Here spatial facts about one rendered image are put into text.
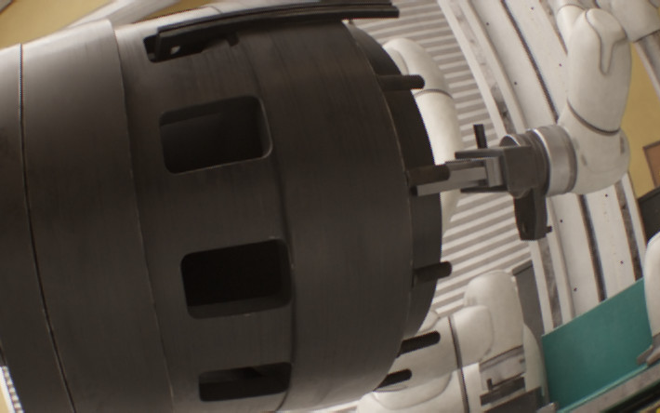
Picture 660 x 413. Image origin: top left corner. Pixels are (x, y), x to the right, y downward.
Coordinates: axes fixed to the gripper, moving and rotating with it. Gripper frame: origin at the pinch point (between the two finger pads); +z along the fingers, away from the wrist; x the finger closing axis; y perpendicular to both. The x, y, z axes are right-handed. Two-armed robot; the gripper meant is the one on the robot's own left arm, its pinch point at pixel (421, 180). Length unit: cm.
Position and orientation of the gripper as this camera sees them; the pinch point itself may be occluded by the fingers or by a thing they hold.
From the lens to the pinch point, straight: 108.9
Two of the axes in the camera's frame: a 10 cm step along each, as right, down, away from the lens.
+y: -1.5, -9.9, -0.5
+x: 3.5, -0.1, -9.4
